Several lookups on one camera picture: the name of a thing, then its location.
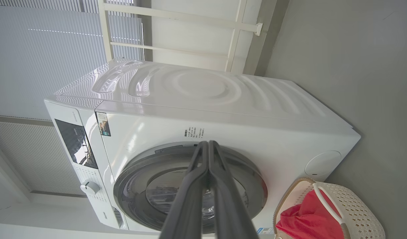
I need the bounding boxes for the red and white garment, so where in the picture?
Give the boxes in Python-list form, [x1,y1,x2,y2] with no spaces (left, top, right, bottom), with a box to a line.
[276,189,344,239]

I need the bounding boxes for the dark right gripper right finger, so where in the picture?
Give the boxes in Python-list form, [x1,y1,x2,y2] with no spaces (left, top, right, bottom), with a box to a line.
[208,140,259,239]

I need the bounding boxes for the black round glass washer door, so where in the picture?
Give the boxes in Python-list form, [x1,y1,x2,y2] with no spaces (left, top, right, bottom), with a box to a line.
[113,142,268,234]

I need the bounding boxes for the white metal frame rack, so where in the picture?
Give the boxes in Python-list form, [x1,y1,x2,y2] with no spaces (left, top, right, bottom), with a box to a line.
[98,0,263,73]

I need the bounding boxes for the white window blinds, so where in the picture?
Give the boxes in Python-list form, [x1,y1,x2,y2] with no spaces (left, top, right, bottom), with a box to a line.
[0,0,144,196]

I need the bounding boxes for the white front-load washing machine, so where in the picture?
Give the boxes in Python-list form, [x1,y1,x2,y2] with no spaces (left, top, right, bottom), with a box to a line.
[44,58,361,234]

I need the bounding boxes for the cream perforated laundry basket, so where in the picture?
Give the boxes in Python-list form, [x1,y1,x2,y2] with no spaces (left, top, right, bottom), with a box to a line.
[273,177,386,239]

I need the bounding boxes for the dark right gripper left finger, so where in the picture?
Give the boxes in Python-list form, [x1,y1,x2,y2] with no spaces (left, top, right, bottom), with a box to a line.
[160,141,209,239]

